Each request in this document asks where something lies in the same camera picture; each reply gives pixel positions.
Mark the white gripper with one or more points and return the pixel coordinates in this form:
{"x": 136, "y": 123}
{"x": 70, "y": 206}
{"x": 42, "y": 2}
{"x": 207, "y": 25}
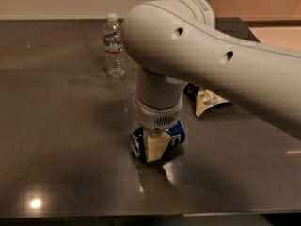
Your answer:
{"x": 155, "y": 117}

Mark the blue pepsi can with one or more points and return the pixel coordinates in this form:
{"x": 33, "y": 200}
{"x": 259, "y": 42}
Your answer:
{"x": 177, "y": 136}

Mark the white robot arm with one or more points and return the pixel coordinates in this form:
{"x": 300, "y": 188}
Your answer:
{"x": 175, "y": 42}

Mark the brown white snack bag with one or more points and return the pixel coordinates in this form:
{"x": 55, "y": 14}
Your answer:
{"x": 204, "y": 99}

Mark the clear plastic water bottle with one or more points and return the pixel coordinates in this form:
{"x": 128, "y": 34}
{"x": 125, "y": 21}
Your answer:
{"x": 113, "y": 47}

